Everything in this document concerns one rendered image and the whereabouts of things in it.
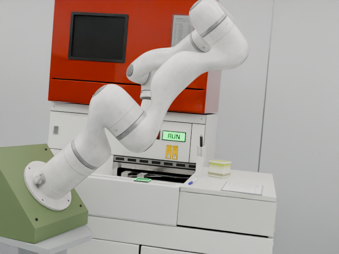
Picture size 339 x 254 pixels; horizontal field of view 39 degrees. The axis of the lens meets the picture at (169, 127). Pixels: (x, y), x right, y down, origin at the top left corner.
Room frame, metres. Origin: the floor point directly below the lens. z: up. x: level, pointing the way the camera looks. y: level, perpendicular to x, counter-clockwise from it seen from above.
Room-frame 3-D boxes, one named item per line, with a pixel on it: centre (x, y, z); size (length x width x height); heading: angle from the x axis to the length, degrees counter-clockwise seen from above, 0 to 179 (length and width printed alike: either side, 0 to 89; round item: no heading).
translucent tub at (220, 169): (2.03, -0.23, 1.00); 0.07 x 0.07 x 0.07; 58
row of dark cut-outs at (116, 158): (2.38, 0.05, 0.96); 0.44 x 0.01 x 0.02; 79
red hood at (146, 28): (2.73, 0.17, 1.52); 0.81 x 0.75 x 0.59; 79
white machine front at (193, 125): (2.42, 0.23, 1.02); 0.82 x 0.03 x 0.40; 79
